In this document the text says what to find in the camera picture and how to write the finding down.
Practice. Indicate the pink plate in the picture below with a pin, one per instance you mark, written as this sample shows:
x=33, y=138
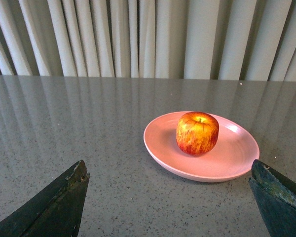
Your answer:
x=232, y=156

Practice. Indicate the red yellow apple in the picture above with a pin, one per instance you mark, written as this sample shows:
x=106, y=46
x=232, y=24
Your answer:
x=197, y=133

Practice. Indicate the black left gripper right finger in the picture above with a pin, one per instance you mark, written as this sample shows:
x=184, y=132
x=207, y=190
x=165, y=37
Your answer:
x=275, y=195

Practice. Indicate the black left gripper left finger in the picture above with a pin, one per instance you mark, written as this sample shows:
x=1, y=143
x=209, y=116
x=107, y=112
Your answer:
x=56, y=211

